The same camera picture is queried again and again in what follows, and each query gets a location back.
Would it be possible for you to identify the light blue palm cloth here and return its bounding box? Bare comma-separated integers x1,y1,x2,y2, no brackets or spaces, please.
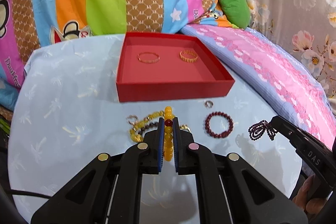
8,35,302,221

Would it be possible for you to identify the grey floral bedsheet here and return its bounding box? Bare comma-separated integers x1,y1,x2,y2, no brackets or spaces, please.
247,0,335,98

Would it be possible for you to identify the dark brown bead bracelet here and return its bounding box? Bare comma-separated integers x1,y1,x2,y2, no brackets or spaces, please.
133,121,160,135

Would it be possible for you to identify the gold ring with stone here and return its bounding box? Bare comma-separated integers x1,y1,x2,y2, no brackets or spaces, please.
126,114,140,126

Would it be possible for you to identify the black cable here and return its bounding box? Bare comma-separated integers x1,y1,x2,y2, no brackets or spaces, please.
7,189,51,200

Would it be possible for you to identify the right hand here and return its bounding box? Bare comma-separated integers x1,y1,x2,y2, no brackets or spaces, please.
292,175,327,216

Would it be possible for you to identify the green pillow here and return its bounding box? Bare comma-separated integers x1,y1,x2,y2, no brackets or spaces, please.
219,0,251,29

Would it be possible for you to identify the thin gold bangle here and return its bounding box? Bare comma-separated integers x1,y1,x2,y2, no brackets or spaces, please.
137,52,160,64

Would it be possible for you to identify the twisted gold bangle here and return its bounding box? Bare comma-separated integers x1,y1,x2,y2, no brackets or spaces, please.
179,50,198,63

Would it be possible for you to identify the yellow crystal bead bracelet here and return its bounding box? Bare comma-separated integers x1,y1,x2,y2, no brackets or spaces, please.
127,111,189,144

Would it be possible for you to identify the yellow amber bead bracelet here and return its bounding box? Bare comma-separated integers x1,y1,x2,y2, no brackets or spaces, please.
163,105,175,162

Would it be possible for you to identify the dark red bead bracelet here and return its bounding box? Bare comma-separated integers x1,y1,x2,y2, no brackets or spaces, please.
204,111,234,139

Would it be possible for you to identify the pink floral blue pillow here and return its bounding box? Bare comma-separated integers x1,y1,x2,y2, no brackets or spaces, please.
181,24,335,148

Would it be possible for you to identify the dark purple bead necklace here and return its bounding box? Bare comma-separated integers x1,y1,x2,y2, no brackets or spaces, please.
248,119,278,141

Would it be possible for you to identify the red jewelry tray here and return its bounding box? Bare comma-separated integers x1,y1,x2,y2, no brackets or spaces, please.
116,32,235,102

